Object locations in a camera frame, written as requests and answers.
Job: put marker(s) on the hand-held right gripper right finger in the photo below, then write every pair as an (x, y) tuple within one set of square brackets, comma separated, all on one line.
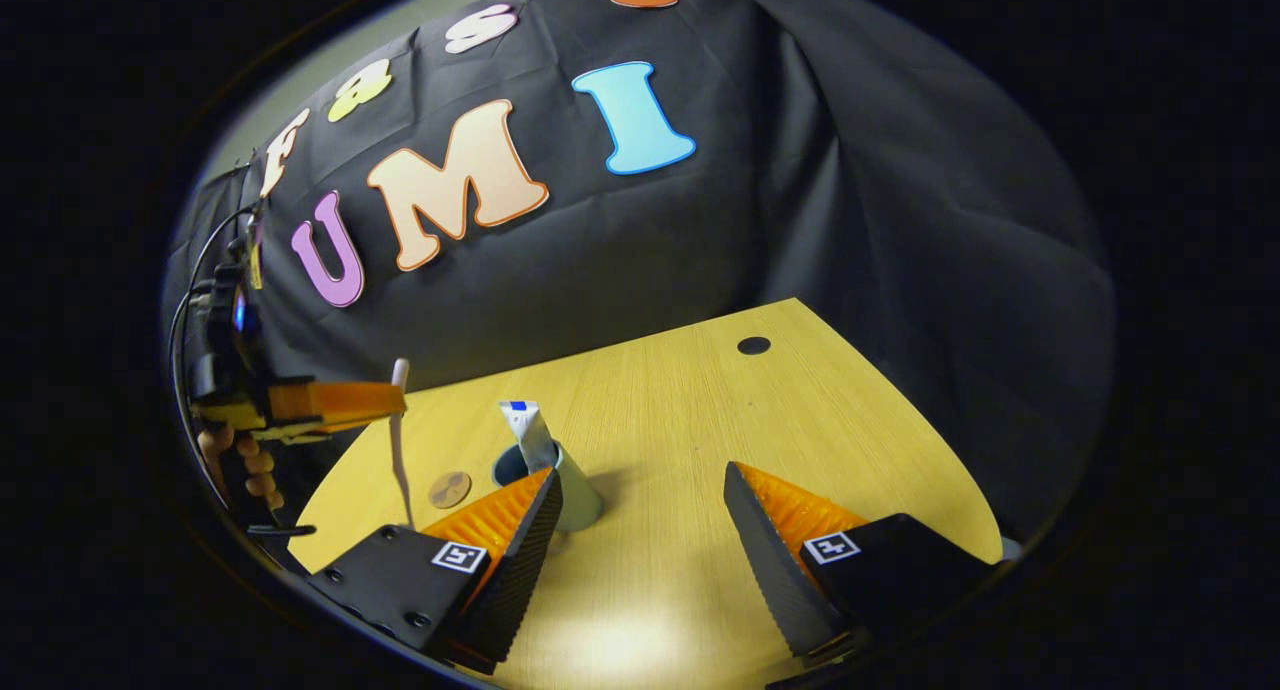
[(765, 570)]

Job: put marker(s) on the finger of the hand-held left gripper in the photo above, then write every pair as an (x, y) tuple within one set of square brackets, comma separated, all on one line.
[(330, 402)]

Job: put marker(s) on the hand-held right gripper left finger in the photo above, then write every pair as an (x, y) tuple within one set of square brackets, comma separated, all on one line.
[(525, 570)]

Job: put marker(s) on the pale pink toothbrush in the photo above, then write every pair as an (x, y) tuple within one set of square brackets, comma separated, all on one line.
[(399, 450)]

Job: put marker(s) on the round brown coaster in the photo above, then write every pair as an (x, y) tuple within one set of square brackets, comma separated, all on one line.
[(450, 490)]

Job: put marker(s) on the white toothpaste tube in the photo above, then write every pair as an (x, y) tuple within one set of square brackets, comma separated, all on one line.
[(530, 435)]

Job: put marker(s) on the wooden desktop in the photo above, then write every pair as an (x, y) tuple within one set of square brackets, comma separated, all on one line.
[(680, 420)]

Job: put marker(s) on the black backdrop cloth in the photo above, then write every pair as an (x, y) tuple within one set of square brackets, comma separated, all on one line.
[(800, 220)]

